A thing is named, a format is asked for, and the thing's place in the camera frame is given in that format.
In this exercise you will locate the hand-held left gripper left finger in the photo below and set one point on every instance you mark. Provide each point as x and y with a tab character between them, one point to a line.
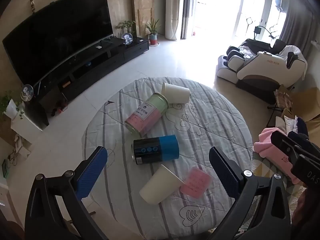
91	173

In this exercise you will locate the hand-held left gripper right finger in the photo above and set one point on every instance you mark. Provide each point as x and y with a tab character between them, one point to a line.
225	173

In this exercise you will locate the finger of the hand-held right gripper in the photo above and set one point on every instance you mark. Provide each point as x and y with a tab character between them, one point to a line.
302	132
283	142

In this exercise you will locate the white paper cup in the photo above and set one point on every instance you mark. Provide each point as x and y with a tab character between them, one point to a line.
176	93
157	187

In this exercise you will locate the pink cloth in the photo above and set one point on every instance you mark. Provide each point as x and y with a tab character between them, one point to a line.
267	147

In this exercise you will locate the yellow sofa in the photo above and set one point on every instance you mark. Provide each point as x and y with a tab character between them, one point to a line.
307	105

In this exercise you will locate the pink card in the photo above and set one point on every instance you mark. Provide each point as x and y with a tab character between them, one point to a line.
196	182

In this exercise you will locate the patterned blanket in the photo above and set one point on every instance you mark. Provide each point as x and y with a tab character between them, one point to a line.
265	172

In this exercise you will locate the round table with striped cloth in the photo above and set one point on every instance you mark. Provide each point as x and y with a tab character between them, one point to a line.
200	120

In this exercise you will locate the blue and black can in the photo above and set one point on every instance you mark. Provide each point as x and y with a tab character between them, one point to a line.
160	148

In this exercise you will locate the white massage chair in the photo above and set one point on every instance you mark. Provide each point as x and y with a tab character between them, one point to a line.
262	65

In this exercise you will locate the green and pink can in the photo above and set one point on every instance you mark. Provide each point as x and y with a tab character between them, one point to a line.
146	116

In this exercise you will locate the white low cabinet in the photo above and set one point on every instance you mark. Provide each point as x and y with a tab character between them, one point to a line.
21	132

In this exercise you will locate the white blanket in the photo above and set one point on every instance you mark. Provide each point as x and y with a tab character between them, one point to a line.
287	52

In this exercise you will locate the round decorative plate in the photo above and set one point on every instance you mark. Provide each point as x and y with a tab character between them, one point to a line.
27	93
127	38

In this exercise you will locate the green plant in white pot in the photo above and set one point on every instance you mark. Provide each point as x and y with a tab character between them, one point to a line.
11	107

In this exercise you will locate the grey curtain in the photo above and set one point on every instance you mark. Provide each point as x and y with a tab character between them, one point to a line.
300	22
188	7

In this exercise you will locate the black television stand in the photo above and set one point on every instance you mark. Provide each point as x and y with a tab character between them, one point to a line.
100	60

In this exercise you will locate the large black television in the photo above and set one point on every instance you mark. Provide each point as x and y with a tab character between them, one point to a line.
57	35

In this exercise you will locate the leafy green houseplant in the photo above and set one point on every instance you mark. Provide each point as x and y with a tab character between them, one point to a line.
126	26

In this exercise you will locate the potted plant in striped pot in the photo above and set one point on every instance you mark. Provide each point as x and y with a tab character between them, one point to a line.
153	33

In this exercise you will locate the white standing air conditioner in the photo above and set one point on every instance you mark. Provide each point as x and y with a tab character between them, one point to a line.
173	10

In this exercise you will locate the wooden door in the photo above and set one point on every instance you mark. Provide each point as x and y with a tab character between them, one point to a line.
142	5

